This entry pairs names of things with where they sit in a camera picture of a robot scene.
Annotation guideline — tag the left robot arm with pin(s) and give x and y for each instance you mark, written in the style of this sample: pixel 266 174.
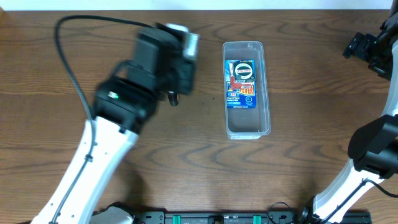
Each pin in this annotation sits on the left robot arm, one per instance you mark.
pixel 162 69

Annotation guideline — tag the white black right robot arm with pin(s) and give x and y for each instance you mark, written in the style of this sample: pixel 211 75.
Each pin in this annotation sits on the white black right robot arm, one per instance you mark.
pixel 372 149

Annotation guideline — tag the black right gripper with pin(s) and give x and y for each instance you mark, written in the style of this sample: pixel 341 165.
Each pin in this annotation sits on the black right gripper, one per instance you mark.
pixel 372 50

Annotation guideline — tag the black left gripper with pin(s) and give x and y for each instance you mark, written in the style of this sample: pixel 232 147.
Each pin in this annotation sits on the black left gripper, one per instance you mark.
pixel 185 78

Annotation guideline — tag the blue Kool Fever box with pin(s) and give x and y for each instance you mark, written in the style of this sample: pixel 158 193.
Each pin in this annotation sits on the blue Kool Fever box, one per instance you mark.
pixel 245 98

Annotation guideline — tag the clear plastic container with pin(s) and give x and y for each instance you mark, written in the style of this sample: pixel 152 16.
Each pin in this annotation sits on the clear plastic container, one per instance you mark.
pixel 248 123

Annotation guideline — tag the dark bottle white cap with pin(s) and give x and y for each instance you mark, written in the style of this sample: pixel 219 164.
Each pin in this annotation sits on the dark bottle white cap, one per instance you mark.
pixel 173 98

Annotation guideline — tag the red Panadol box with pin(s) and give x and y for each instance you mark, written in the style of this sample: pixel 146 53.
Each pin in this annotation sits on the red Panadol box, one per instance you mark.
pixel 234 85

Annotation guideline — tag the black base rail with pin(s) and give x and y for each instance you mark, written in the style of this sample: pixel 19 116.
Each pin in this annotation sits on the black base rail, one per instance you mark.
pixel 119 213

